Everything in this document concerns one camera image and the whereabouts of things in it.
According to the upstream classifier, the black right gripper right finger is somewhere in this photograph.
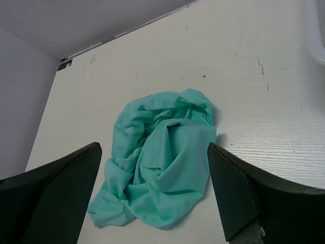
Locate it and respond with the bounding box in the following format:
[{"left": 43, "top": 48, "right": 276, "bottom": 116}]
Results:
[{"left": 208, "top": 143, "right": 324, "bottom": 243}]

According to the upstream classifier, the teal green t-shirt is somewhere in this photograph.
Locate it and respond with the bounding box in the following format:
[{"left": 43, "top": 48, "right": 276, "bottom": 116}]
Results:
[{"left": 87, "top": 89, "right": 216, "bottom": 228}]

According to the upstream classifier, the white plastic laundry basket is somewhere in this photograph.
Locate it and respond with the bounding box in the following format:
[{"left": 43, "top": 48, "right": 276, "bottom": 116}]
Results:
[{"left": 305, "top": 0, "right": 324, "bottom": 66}]

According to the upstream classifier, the dark label sticker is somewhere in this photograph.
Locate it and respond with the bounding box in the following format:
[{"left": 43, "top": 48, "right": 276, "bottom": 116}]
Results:
[{"left": 57, "top": 59, "right": 73, "bottom": 71}]

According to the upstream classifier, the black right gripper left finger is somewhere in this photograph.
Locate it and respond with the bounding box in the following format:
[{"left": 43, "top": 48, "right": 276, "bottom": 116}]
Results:
[{"left": 1, "top": 142, "right": 102, "bottom": 243}]

